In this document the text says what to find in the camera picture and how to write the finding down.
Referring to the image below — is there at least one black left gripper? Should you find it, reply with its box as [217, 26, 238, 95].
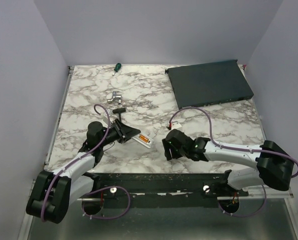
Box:
[99, 118, 141, 148]

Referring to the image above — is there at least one white remote control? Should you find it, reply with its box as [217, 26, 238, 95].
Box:
[132, 133, 154, 149]

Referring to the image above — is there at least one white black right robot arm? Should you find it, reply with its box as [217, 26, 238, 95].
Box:
[162, 129, 295, 196]

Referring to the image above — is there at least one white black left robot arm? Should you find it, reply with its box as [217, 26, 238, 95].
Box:
[25, 119, 141, 224]

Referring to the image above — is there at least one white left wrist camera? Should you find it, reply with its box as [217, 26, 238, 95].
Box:
[100, 109, 112, 127]

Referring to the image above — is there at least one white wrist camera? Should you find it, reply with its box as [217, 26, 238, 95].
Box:
[100, 109, 112, 127]
[167, 121, 182, 131]

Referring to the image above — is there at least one black cable connector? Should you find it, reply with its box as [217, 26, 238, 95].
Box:
[112, 107, 126, 122]

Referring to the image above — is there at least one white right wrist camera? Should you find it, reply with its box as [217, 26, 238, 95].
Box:
[167, 121, 182, 131]

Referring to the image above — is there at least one silver metal bracket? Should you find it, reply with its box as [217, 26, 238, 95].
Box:
[107, 91, 122, 105]

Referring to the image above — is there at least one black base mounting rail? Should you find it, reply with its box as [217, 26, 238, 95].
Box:
[82, 172, 241, 212]

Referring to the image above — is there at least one green handled screwdriver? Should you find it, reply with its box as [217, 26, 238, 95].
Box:
[112, 62, 122, 76]

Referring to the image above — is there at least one aluminium left side rail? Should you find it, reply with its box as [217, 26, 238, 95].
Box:
[43, 65, 75, 170]

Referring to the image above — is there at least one aluminium rail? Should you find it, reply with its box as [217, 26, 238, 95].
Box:
[69, 184, 291, 204]
[43, 65, 75, 170]

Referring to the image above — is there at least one dark flat network switch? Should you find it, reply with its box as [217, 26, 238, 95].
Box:
[165, 59, 254, 109]

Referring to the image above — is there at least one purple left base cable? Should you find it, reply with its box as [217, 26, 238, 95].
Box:
[81, 186, 132, 221]

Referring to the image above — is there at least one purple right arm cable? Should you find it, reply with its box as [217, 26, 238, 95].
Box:
[167, 106, 298, 218]

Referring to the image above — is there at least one aluminium front rail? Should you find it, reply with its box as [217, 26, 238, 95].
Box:
[69, 184, 291, 204]

